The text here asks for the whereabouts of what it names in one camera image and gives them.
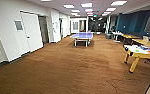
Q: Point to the grey wall sign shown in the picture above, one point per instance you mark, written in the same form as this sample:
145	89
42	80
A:
18	25

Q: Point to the white hallway door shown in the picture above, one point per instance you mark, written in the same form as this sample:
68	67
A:
31	31

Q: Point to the dark round waste bin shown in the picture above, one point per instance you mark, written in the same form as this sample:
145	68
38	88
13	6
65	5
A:
108	36

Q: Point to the glass panel door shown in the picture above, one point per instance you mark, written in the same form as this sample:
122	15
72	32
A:
75	25

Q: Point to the grey elevator door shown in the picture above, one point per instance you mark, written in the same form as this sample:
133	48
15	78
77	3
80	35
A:
43	30

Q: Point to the yellow leg game table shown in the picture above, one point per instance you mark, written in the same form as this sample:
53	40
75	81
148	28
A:
141	52

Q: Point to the small white table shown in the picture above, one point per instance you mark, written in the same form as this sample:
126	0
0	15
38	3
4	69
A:
117	33

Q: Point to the long wooden table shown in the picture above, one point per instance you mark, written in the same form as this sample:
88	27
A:
131	36
147	42

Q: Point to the blue ping pong table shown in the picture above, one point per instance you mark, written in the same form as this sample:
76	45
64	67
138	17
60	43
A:
82	35

